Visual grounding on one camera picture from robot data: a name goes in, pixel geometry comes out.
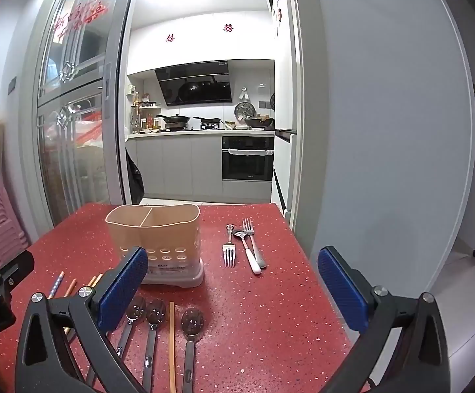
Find group of condiment bottles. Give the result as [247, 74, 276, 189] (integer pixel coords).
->
[129, 91, 161, 134]

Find dark translucent spoon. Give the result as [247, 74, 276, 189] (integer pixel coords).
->
[115, 296, 147, 359]
[141, 300, 167, 393]
[180, 308, 205, 393]

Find white-handled steel spoon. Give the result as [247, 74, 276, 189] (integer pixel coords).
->
[232, 230, 262, 275]

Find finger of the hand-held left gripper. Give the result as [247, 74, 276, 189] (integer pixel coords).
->
[0, 250, 35, 300]

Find blue patterned chopstick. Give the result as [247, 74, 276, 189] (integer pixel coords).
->
[48, 271, 65, 299]

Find black plastic bag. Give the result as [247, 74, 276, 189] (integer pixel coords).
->
[125, 147, 145, 205]

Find black range hood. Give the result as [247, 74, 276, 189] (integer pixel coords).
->
[154, 61, 233, 107]

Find red lettering door decal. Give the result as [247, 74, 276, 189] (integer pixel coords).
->
[51, 0, 111, 44]

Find black wok with lid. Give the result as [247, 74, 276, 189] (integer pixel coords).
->
[156, 113, 191, 126]

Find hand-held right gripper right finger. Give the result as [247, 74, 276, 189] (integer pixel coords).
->
[317, 246, 451, 393]

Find steel fork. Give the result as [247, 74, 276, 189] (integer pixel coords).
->
[222, 224, 237, 268]
[242, 218, 267, 270]

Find white fridge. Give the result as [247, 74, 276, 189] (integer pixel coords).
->
[262, 0, 304, 224]

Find group of fridge magnets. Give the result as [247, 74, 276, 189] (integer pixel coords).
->
[272, 0, 286, 37]

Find beige plastic cutlery holder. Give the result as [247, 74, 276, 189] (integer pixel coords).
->
[105, 204, 206, 287]

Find black built-in oven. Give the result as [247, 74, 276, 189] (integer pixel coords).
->
[222, 136, 275, 181]

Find grey kitchen cabinets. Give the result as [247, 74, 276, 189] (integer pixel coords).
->
[125, 131, 277, 203]

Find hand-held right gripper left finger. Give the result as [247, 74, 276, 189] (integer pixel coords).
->
[15, 246, 150, 393]

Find sliding glass door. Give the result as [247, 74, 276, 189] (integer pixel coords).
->
[18, 0, 140, 230]

